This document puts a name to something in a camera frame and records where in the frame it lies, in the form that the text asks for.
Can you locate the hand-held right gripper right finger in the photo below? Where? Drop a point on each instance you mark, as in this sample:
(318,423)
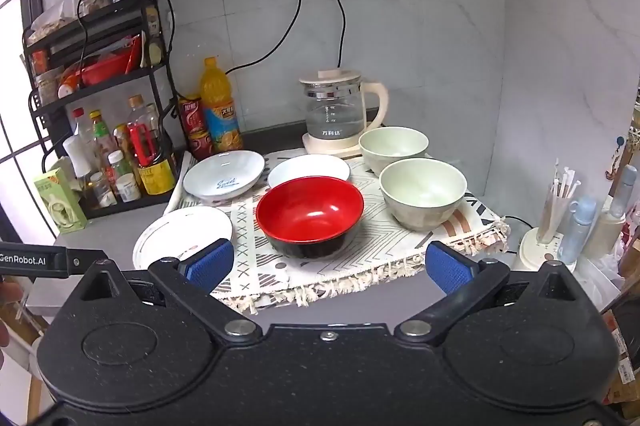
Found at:
(450,268)

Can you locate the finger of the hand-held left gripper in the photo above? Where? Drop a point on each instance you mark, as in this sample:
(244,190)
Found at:
(82,262)

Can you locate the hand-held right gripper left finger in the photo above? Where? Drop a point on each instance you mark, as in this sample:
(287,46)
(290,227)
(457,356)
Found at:
(212,263)

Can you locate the white plate with dark rim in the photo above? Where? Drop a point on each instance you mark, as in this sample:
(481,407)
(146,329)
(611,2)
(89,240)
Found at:
(180,231)

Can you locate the pale green bowl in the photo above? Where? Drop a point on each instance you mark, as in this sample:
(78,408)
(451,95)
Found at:
(422,191)
(395,146)

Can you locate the white plate with blue print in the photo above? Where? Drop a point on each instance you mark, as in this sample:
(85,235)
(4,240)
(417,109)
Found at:
(225,171)

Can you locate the red and black bowl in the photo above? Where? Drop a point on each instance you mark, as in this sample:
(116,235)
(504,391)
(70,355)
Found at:
(310,211)

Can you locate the white bowl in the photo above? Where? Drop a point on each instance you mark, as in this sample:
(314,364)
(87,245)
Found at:
(310,166)

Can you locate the person's left hand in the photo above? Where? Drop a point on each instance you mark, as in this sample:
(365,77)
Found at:
(10,293)

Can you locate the green cardboard box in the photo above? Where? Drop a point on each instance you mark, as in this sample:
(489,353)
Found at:
(60,206)

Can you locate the patterned fringed table cloth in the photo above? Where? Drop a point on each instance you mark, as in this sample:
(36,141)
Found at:
(380,251)

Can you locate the clear glass seasoning jar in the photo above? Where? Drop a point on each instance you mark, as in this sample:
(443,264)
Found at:
(101,190)

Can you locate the black metal spice rack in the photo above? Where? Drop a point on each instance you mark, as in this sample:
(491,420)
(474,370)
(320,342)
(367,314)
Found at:
(130,203)

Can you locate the white seasoning jar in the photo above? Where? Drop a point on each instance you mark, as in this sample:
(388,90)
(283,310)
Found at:
(128,187)

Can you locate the cream cup holder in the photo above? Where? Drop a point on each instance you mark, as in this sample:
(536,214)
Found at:
(542,251)

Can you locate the green label white cap jar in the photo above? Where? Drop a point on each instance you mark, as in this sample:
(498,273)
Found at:
(116,166)

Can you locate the white plastic bottle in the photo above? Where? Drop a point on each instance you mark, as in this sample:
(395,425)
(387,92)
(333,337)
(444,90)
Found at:
(77,156)

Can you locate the red drink can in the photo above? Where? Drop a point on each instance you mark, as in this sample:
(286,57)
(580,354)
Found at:
(201,145)
(192,116)

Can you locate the bundle of wrapped chopsticks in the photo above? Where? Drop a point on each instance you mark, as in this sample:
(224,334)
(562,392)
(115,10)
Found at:
(557,201)

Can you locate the light blue bottle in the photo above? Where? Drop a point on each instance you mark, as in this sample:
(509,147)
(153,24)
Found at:
(575,231)

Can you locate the yellow cap sauce bottle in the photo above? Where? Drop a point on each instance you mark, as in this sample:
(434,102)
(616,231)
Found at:
(121,137)

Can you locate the orange juice bottle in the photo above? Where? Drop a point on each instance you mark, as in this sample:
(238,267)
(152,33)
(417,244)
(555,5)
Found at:
(220,106)

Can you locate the cream bottle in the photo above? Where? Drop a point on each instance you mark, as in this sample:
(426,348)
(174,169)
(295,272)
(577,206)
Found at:
(605,226)

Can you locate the cream kettle base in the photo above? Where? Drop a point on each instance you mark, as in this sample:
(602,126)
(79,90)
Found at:
(325,146)

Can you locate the glass electric kettle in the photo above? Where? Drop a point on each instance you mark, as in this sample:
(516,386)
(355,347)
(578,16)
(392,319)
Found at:
(332,116)

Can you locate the red snack packet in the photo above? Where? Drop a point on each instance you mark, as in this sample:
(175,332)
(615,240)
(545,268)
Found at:
(107,66)

